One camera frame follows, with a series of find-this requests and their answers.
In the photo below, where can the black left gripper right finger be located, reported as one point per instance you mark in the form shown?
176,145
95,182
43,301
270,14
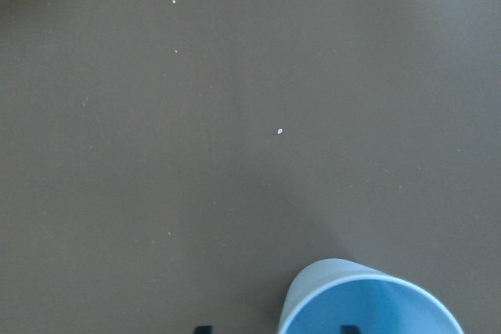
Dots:
349,329

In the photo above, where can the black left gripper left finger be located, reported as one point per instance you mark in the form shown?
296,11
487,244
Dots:
204,329

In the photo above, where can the blue plastic cup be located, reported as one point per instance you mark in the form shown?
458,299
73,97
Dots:
334,292

